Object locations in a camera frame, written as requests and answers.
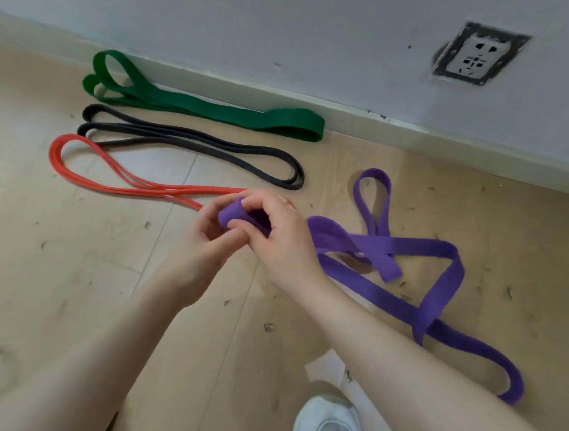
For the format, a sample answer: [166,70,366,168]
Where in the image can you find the white sneaker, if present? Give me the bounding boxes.
[292,391,368,431]

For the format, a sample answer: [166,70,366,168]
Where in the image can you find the person's left forearm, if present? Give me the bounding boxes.
[0,267,195,431]

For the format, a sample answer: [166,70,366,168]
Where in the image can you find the white baseboard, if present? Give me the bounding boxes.
[0,8,569,200]

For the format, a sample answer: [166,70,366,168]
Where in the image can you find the green resistance band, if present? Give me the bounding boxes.
[79,47,331,143]

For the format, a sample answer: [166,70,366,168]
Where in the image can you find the person's right forearm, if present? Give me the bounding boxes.
[291,276,569,431]

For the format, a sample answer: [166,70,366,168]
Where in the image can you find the white wall socket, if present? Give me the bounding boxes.
[429,18,533,91]

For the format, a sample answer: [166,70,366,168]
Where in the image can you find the red resistance band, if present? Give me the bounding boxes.
[46,132,251,215]

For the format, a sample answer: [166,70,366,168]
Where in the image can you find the white paper scrap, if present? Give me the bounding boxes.
[302,346,353,389]

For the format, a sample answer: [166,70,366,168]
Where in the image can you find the black resistance band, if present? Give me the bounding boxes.
[73,102,310,192]

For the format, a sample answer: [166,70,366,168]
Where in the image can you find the person's right hand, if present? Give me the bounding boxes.
[221,187,339,303]

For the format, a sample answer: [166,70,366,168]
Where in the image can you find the purple resistance band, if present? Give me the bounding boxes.
[203,155,544,407]

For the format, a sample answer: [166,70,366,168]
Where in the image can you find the person's left hand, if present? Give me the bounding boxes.
[156,186,255,315]

